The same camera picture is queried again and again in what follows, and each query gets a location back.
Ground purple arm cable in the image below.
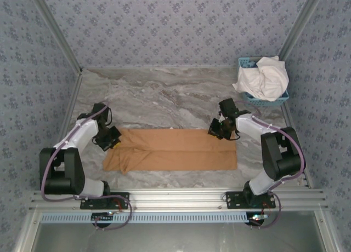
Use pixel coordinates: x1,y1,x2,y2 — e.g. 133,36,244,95
235,100,305,198
40,101,110,202

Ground small black circuit board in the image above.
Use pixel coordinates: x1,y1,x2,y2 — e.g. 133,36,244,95
245,212,268,227
91,212,115,225

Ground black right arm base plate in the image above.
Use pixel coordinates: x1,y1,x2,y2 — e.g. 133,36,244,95
225,191,276,210

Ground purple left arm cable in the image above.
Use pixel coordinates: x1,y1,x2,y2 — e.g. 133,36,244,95
40,101,110,202

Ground aluminium frame post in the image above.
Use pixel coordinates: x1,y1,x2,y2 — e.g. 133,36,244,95
27,0,83,73
278,0,327,61

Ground orange printed t-shirt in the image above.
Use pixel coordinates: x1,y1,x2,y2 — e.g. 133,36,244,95
103,128,238,176

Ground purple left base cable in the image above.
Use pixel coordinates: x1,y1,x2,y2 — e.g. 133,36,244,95
93,193,133,231

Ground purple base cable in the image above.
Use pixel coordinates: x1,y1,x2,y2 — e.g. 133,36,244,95
249,194,283,230
93,193,133,231

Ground aluminium mounting rail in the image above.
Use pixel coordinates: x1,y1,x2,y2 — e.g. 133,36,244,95
29,188,329,211

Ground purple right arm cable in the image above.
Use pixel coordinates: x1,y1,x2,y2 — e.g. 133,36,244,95
235,100,305,198

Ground blue plastic basket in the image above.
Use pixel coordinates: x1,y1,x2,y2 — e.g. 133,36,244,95
237,56,290,108

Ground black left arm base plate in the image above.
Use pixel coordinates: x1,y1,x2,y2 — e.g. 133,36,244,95
80,192,130,210

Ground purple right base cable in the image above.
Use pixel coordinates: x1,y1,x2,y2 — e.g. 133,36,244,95
249,194,283,230

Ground white t-shirt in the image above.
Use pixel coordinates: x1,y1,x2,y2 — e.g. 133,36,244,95
232,56,290,102

